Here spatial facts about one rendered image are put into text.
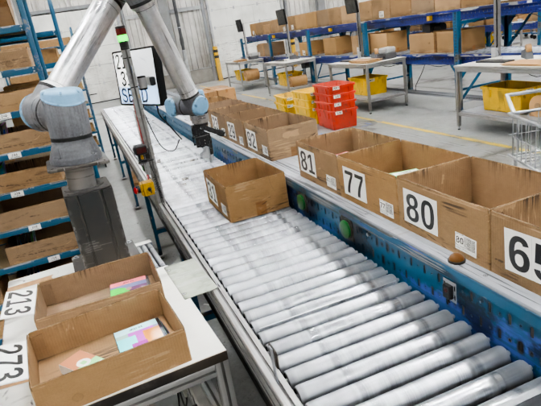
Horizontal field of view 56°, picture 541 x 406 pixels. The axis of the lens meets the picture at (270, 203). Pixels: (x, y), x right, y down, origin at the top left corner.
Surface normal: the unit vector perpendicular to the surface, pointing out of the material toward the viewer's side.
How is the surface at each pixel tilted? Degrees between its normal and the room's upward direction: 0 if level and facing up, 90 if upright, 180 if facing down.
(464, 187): 90
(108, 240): 90
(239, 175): 90
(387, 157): 90
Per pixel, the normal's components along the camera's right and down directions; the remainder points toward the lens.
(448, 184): 0.35, 0.25
